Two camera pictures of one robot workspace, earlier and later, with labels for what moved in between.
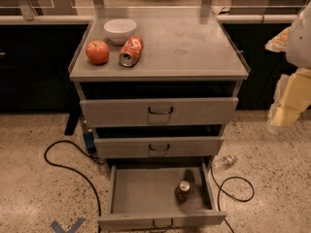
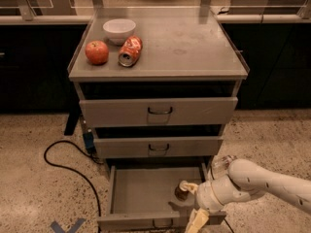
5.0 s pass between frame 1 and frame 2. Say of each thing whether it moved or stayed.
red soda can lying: stayed
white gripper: moved
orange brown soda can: stayed
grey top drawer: stayed
